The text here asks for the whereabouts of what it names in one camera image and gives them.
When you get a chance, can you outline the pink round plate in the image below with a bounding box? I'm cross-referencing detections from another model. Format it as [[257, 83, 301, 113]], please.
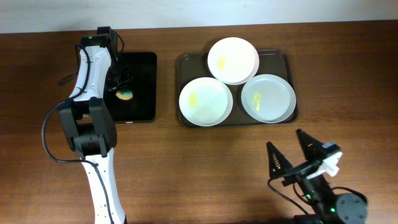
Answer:
[[207, 37, 259, 85]]

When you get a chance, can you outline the black rectangular tray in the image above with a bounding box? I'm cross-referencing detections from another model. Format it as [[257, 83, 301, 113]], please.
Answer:
[[103, 52, 157, 123]]

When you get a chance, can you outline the green and yellow sponge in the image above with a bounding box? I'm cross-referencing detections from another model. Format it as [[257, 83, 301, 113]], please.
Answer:
[[116, 90, 133, 101]]

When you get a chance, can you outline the light blue round plate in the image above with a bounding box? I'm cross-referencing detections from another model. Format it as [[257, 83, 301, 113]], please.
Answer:
[[241, 74, 297, 124]]

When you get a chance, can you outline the white round plate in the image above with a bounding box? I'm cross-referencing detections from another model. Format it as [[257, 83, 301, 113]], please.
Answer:
[[178, 77, 233, 127]]

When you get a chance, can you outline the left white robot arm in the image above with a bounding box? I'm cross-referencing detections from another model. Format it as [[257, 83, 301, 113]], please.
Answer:
[[58, 27, 127, 223]]

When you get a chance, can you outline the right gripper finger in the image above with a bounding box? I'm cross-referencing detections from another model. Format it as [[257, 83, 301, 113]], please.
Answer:
[[296, 129, 325, 161], [266, 142, 293, 179]]

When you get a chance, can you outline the dark brown serving tray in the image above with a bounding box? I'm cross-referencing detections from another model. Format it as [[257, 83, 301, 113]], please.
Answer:
[[177, 49, 294, 127]]

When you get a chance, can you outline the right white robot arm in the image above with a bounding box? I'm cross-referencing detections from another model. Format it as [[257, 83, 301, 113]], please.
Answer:
[[266, 129, 368, 224]]

